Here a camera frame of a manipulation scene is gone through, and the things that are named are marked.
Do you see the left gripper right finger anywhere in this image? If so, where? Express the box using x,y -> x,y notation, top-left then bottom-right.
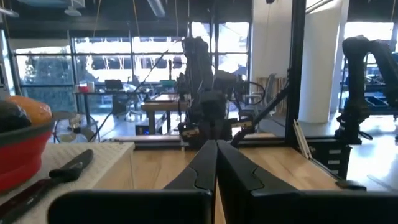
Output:
216,139 -> 398,224

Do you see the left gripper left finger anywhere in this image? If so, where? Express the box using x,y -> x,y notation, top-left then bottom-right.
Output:
48,139 -> 218,224

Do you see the black knife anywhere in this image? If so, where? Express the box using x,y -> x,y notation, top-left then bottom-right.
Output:
0,148 -> 95,224

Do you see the orange fruit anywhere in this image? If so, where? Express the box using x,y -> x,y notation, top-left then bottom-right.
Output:
5,95 -> 53,127

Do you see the dark purple round fruit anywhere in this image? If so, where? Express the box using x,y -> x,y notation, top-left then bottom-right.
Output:
0,100 -> 32,134

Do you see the wooden desk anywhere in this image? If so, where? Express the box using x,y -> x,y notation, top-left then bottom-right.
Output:
141,100 -> 189,135

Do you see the grey office chair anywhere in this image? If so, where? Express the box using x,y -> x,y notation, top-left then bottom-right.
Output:
245,73 -> 277,118

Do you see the white perforated shelf riser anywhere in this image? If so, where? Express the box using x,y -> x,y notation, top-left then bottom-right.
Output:
0,141 -> 136,224

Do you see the black box with white labels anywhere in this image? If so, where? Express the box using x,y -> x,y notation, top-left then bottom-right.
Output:
306,138 -> 353,180

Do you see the silver aluminium bar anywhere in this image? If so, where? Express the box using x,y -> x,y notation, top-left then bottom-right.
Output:
292,119 -> 313,160

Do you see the small black power box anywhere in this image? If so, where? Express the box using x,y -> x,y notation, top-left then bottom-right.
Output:
135,124 -> 150,136

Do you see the black laptop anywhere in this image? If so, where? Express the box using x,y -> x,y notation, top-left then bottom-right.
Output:
104,79 -> 124,91

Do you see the white column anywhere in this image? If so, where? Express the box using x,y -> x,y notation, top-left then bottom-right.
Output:
298,0 -> 346,124

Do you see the dark table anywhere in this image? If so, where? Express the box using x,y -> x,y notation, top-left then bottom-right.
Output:
73,90 -> 147,125

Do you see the red collapsible bowl grey rim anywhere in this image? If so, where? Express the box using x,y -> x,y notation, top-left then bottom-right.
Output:
0,111 -> 78,194

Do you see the black cable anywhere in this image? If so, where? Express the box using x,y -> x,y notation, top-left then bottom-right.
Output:
231,80 -> 266,108

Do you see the black flat bracket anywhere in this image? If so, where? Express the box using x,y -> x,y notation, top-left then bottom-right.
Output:
335,179 -> 368,191

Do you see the black aluminium frame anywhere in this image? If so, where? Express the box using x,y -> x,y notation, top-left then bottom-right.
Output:
104,0 -> 354,181

